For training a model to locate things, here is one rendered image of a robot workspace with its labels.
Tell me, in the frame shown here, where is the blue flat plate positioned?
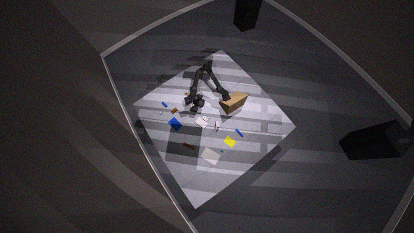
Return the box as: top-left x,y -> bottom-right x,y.
168,117 -> 182,132

